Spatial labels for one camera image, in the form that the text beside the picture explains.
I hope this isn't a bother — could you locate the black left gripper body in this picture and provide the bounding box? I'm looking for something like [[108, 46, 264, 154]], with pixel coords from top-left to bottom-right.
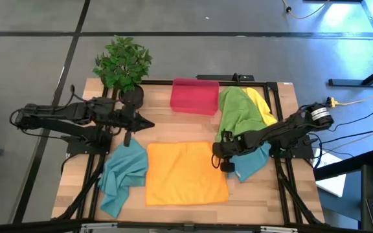
[[108, 105, 130, 132]]

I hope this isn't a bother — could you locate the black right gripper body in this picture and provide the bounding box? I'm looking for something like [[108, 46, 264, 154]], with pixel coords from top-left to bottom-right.
[[225, 137, 245, 160]]

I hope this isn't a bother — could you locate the blue microfiber towel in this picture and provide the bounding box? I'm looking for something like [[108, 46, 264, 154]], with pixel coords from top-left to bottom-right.
[[227, 141, 271, 183]]

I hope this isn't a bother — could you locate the orange microfiber towel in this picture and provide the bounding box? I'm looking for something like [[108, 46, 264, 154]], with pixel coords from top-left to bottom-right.
[[145, 141, 229, 206]]

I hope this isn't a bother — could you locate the green microfiber towel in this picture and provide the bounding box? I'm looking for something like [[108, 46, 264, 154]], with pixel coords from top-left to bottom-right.
[[214, 85, 268, 143]]

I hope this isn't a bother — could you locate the yellow microfiber towel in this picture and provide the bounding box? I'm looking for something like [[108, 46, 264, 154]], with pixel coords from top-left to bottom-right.
[[243, 87, 278, 127]]

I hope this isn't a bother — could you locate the crumpled teal microfiber towel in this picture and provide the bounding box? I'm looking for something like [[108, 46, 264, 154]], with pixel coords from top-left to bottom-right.
[[97, 138, 149, 219]]

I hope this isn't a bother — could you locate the pink plastic basket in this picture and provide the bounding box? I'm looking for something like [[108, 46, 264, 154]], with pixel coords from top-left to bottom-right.
[[169, 78, 220, 117]]

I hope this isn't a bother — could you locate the green plant in black pot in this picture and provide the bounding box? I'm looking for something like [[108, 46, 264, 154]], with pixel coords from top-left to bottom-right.
[[92, 34, 153, 110]]

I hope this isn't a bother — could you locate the black bar with clamp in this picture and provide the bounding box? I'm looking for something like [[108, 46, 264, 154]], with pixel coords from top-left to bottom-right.
[[196, 73, 255, 82]]

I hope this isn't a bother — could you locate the white sheet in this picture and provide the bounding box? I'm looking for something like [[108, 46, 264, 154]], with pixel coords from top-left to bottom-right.
[[314, 148, 348, 198]]

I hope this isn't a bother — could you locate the black desk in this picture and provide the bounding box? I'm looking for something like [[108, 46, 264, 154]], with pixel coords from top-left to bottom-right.
[[314, 150, 373, 232]]

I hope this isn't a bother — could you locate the black desk leg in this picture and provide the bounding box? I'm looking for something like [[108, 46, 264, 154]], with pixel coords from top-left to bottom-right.
[[328, 60, 373, 87]]

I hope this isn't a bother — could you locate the black overhead crossbar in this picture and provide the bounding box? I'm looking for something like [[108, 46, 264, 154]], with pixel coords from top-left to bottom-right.
[[0, 219, 373, 233]]

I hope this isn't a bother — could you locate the black aluminium table frame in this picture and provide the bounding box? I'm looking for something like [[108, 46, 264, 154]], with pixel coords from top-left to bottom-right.
[[52, 79, 326, 227]]

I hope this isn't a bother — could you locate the grey metal bracket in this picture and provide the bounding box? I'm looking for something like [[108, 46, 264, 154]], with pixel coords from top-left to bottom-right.
[[260, 225, 298, 233], [80, 221, 119, 231]]

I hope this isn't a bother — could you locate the yellow plug with cable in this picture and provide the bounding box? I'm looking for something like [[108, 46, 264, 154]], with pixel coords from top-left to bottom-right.
[[327, 95, 373, 108]]

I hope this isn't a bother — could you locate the black cable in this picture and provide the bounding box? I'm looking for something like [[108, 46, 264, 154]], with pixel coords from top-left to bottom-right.
[[309, 129, 373, 153], [328, 111, 373, 133]]

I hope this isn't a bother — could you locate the yellow floor cable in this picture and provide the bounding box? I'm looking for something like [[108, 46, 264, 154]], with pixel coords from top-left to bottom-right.
[[282, 0, 332, 19]]

